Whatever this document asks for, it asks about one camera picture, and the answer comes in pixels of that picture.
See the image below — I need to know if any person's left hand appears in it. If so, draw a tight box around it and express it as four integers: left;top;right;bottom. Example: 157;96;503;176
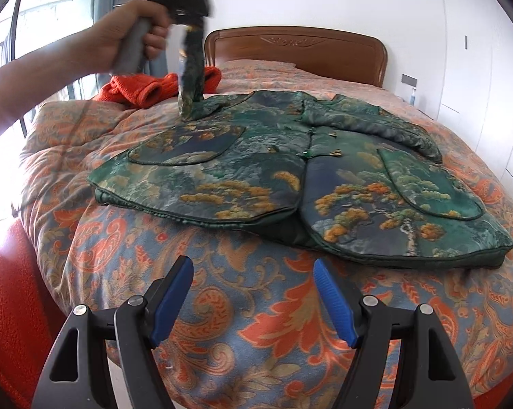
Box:
67;0;173;78

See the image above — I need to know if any orange knitted garment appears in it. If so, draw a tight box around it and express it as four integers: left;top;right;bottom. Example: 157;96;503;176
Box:
95;66;223;109

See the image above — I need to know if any person's left forearm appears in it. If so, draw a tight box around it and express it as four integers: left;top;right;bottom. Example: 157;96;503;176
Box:
0;37;89;167

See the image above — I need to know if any red fleece cloth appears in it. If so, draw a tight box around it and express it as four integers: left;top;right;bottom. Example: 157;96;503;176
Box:
0;219;60;409

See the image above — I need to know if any blue grey curtain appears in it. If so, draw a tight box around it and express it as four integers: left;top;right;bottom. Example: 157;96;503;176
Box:
90;0;172;103

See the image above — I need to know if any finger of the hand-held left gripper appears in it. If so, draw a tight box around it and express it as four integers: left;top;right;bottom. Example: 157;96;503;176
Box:
180;18;207;94

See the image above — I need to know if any wooden headboard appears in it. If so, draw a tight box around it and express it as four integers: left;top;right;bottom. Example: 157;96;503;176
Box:
204;29;389;88

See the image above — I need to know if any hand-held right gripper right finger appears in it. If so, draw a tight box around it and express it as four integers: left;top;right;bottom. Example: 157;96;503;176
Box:
313;258;477;409

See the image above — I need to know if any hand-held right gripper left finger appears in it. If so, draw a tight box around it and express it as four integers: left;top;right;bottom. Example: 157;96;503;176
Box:
31;255;195;409

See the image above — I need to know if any green printed quilted jacket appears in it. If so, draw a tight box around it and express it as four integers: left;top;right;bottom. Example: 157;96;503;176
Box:
88;66;513;270

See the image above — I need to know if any white wardrobe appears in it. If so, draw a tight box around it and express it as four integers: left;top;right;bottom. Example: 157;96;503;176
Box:
436;0;513;197

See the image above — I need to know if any floral patterned bed quilt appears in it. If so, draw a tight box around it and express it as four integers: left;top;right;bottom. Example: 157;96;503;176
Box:
12;59;513;409

